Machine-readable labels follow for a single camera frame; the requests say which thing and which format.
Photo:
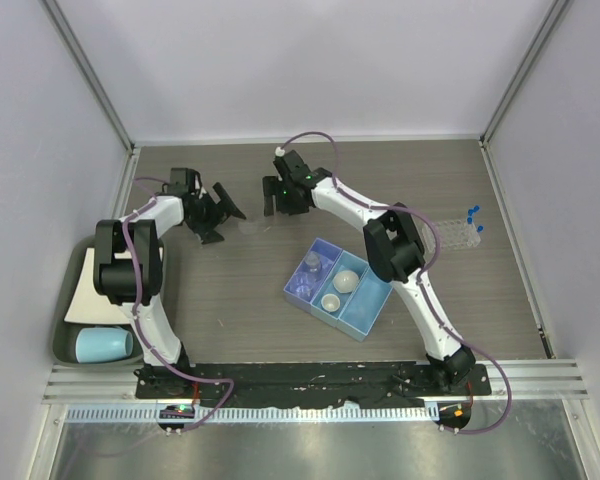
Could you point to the clear test tube rack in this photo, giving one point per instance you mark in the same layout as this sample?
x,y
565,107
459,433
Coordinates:
x,y
454,234

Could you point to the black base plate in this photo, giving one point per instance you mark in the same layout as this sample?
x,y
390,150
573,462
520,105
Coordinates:
x,y
309,385

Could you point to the white paper sheet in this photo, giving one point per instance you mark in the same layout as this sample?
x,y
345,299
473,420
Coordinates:
x,y
87,307

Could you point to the white evaporating dish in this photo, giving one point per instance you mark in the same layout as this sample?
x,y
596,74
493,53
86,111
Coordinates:
x,y
345,281

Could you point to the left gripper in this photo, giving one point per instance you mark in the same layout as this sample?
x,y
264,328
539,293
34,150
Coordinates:
x,y
218,215

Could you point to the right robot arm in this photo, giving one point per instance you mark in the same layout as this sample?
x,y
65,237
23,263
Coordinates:
x,y
394,251

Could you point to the small glass beaker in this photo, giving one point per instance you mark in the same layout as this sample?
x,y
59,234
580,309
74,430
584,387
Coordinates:
x,y
302,285

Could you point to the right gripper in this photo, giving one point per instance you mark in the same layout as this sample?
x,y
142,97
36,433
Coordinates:
x,y
271,187

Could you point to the dark green tray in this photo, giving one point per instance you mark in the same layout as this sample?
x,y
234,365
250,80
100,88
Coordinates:
x,y
64,335

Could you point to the blue compartment organizer tray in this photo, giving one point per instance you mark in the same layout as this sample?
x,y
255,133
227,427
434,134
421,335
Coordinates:
x,y
360,309

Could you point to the white slotted cable duct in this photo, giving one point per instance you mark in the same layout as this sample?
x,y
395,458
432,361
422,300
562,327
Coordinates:
x,y
164,413

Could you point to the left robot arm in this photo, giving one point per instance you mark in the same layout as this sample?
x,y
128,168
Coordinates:
x,y
128,268

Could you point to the aluminium rail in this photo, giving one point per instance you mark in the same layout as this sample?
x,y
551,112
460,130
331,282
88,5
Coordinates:
x,y
529,379

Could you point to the white ceramic crucible cup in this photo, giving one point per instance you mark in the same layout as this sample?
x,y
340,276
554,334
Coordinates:
x,y
330,303

